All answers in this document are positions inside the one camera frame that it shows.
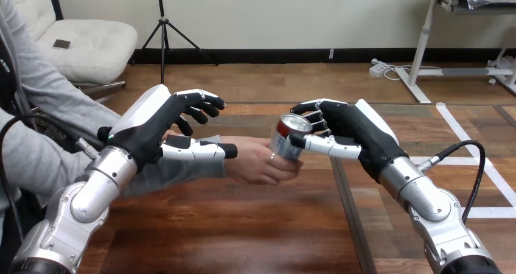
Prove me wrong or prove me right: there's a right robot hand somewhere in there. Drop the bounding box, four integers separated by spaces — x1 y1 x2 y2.
288 98 409 184

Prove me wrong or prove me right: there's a person's hand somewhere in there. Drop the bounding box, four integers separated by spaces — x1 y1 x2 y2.
223 136 304 186

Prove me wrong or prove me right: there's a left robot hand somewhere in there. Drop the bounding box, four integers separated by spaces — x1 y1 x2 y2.
97 84 239 173

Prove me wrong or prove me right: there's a red and white drink can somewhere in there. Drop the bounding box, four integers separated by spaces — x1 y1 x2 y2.
268 113 313 163

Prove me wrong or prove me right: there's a person's forearm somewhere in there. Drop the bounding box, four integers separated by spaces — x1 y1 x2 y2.
120 134 226 198

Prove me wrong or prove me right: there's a person's body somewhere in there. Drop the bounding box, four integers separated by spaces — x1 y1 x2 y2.
0 0 122 265

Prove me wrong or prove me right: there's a white power strip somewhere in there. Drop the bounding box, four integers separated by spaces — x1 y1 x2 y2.
368 58 390 78

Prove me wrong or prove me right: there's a white cushioned chair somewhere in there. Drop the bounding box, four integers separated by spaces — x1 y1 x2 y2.
4 0 139 96

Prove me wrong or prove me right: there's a black tripod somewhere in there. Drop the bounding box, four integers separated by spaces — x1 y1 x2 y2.
130 0 220 85

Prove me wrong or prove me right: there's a white desk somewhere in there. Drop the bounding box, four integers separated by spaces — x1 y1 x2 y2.
394 0 516 105

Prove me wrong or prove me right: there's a black cable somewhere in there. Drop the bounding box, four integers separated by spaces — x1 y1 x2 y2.
417 139 487 225
0 113 101 245

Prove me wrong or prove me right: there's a white power cord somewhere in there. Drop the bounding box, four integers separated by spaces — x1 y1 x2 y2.
383 64 444 82

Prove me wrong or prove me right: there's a tangle of cables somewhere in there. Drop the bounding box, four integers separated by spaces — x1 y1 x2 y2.
486 48 516 86

